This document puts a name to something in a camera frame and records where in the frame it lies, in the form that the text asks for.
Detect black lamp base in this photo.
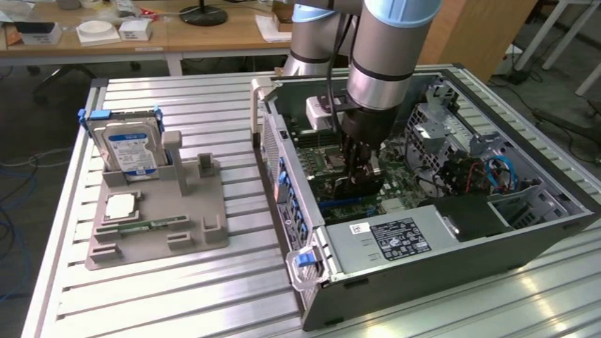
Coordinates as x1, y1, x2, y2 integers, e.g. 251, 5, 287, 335
179, 0, 229, 27

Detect white round part on box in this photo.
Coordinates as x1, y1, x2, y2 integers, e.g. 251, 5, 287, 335
74, 20, 122, 47

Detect red wire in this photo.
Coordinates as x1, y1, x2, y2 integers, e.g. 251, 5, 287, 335
462, 160, 484, 194

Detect blue disk caddy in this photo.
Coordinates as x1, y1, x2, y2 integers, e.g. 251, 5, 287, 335
77, 106, 165, 177

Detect hard disk with blue label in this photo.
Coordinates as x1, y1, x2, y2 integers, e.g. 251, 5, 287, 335
90, 119, 163, 177

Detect metal disk bay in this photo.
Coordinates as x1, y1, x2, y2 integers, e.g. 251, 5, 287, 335
486, 184, 571, 230

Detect wooden desk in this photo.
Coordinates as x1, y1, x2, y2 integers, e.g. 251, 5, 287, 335
0, 0, 423, 68

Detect CPU socket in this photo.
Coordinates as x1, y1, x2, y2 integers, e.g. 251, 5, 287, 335
318, 146, 348, 170

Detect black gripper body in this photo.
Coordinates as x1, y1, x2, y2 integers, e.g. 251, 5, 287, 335
338, 107, 394, 184

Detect open black PC case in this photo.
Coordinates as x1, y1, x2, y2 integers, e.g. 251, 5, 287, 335
249, 68, 592, 332

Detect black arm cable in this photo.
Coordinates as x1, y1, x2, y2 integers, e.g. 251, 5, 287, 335
325, 13, 360, 142

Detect green RAM stick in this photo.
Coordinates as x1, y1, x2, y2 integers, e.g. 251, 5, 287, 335
95, 218, 189, 235

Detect small white labelled box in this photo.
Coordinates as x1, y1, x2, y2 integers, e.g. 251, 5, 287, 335
117, 18, 154, 42

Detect blue floor cables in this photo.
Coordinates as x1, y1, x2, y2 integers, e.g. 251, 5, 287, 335
0, 163, 38, 302

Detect blue wire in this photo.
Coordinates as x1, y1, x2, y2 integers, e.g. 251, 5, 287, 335
484, 156, 519, 194

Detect green motherboard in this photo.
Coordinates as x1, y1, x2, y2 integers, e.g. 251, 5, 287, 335
290, 119, 426, 225

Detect black graphics card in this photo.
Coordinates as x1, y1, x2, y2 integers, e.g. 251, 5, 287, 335
327, 168, 384, 202

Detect white table frame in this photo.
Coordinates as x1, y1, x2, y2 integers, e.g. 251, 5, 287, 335
512, 0, 601, 96

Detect white box with black top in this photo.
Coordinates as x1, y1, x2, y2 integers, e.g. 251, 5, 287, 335
13, 21, 63, 46

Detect wooden cabinet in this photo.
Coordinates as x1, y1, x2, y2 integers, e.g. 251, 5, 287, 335
411, 0, 538, 82

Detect silver CPU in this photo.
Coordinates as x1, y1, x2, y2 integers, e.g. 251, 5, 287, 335
103, 194, 139, 219

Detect grey parts rack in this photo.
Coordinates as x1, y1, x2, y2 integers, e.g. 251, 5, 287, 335
83, 130, 230, 271

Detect white papers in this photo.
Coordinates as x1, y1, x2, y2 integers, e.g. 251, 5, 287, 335
255, 14, 294, 43

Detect grey power supply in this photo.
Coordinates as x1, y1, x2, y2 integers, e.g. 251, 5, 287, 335
322, 206, 463, 280

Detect blue expansion slot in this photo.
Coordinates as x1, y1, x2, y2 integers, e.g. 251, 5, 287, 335
317, 197, 364, 209

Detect cardboard box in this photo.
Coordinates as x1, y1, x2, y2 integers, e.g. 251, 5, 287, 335
271, 0, 295, 33

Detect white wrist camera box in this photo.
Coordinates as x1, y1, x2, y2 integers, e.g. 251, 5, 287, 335
305, 96, 344, 132

